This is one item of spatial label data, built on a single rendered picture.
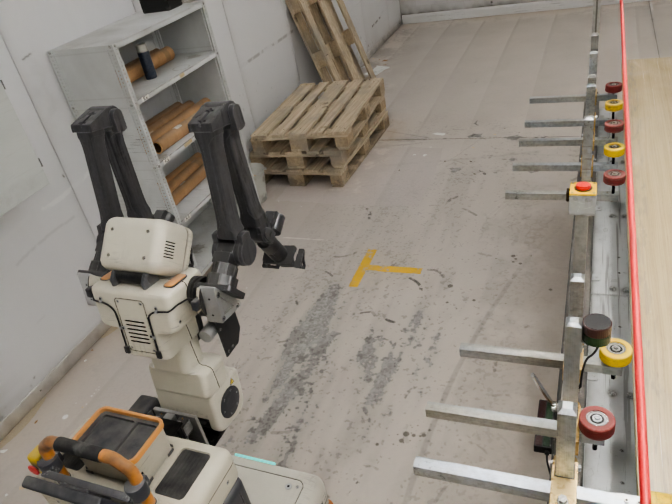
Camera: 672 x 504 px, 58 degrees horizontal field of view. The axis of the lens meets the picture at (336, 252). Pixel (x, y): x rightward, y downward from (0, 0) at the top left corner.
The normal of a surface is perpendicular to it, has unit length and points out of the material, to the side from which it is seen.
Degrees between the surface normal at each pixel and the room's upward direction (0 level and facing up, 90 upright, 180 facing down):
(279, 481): 0
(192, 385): 82
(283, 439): 0
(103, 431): 0
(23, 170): 90
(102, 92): 90
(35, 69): 90
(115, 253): 48
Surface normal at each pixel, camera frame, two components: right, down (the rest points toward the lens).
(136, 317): -0.39, 0.44
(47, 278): 0.92, 0.05
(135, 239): -0.39, -0.15
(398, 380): -0.18, -0.83
